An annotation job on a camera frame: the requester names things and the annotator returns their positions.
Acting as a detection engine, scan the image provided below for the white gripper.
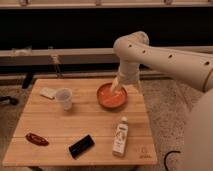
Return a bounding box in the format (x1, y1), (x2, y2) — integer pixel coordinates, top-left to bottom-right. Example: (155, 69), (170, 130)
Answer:
(110, 69), (139, 93)

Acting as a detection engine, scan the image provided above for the orange ceramic bowl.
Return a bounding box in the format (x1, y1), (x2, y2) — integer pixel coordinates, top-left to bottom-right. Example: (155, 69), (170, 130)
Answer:
(97, 83), (128, 109)

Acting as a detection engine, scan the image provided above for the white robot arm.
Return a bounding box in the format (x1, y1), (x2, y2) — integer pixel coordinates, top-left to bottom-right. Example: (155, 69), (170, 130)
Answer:
(111, 31), (213, 171)

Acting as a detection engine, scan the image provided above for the wooden table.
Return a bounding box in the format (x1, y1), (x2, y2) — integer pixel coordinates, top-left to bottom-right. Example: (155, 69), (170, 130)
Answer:
(3, 79), (157, 166)

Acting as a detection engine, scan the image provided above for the clear plastic cup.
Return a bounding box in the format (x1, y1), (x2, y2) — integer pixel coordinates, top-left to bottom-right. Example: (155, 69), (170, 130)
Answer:
(55, 88), (72, 110)

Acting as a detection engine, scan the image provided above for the white bottle with label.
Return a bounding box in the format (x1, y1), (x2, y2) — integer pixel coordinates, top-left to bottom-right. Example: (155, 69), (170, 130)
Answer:
(112, 117), (128, 157)

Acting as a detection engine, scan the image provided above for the black rectangular box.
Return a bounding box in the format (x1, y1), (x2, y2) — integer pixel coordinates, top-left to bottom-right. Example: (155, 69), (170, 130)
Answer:
(69, 135), (94, 159)

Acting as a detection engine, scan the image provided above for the dark red snack wrapper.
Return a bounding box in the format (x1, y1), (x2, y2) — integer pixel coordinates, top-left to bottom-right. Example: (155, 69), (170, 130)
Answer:
(25, 133), (49, 146)

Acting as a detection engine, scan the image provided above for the black chair base leg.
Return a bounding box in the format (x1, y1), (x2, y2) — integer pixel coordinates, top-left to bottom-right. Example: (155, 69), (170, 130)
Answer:
(0, 96), (19, 105)

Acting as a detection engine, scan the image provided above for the black cable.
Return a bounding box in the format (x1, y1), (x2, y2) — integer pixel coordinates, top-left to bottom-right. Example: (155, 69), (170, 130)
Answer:
(163, 150), (182, 171)

